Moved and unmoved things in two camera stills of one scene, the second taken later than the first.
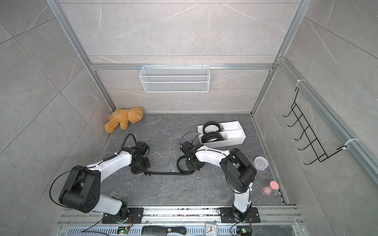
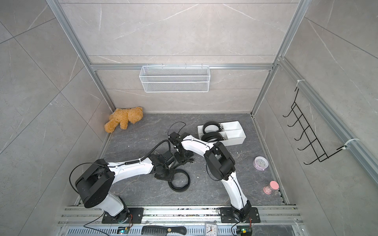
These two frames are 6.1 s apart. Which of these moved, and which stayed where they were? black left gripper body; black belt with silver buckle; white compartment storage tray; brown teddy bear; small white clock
Moved: black left gripper body
Stayed: white compartment storage tray; black belt with silver buckle; small white clock; brown teddy bear
